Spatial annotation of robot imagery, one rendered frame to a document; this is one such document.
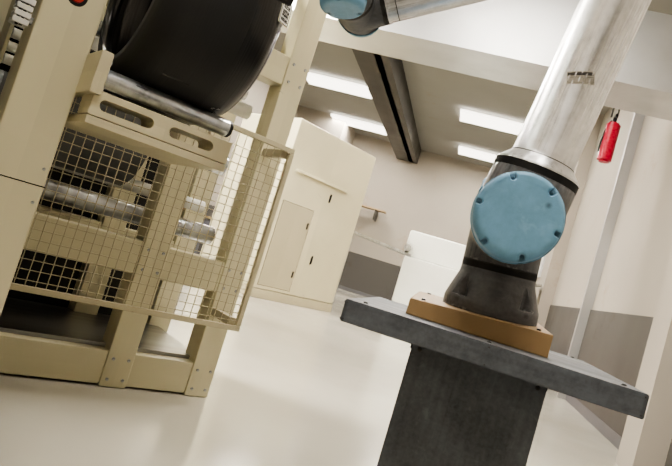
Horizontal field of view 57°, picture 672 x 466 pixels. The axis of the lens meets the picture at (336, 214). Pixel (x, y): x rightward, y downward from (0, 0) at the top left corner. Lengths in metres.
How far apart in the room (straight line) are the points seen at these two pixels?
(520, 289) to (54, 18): 1.17
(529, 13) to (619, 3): 4.01
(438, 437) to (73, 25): 1.19
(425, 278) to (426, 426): 7.65
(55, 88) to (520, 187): 1.05
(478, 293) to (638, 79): 4.02
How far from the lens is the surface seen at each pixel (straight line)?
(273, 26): 1.58
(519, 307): 1.24
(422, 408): 1.20
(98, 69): 1.49
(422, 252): 8.98
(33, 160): 1.57
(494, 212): 1.05
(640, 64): 5.17
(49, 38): 1.59
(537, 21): 5.16
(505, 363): 1.07
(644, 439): 3.90
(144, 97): 1.56
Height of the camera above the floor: 0.66
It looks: 4 degrees up
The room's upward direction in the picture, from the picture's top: 17 degrees clockwise
